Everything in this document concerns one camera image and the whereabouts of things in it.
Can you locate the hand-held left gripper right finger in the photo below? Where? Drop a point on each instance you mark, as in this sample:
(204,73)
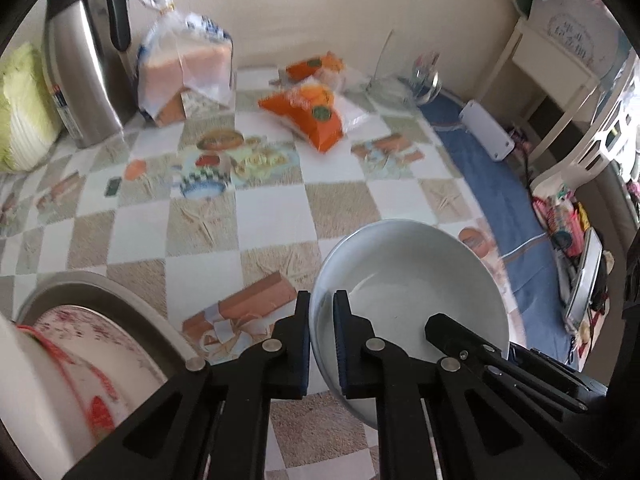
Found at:
(341,350)

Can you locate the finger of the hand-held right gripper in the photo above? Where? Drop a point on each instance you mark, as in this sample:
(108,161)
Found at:
(450,332)

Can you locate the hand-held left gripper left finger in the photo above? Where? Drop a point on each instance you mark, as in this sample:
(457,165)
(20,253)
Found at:
(303,350)

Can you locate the large white bowl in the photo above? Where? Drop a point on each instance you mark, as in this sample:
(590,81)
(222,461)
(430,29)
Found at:
(400,270)

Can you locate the floral rimmed plate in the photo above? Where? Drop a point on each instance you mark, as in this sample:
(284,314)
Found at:
(100,330)

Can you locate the red patterned white bowl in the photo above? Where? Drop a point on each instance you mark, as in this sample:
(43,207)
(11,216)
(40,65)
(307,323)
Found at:
(45,400)

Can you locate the checkered tablecloth with blue border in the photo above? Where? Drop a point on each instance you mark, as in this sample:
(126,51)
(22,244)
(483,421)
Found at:
(250,210)

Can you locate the colourful packets pile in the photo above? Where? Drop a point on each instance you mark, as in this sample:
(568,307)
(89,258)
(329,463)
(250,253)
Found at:
(560,220)

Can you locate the white power strip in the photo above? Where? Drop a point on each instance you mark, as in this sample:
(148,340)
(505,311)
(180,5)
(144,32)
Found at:
(487,130)

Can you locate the orange snack packet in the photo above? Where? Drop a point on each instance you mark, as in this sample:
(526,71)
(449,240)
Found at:
(315,67)
(310,115)

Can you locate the white plastic chair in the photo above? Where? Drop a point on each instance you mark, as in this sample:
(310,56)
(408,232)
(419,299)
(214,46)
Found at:
(600,145)

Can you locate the clear glass pitcher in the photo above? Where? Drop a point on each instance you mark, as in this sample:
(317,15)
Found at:
(390,90)

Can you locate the round clear drinking glass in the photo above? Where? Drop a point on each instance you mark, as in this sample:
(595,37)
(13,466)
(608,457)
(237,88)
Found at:
(426,80)

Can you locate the white side table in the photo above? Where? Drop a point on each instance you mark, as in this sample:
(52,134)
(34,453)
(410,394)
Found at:
(565,55)

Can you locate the bagged sliced bread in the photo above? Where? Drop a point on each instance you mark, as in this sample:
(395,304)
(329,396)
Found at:
(185,70)

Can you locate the stainless steel thermos jug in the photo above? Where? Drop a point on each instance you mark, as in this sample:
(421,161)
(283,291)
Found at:
(85,85)

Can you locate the napa cabbage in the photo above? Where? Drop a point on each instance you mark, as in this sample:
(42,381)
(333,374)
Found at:
(25,110)

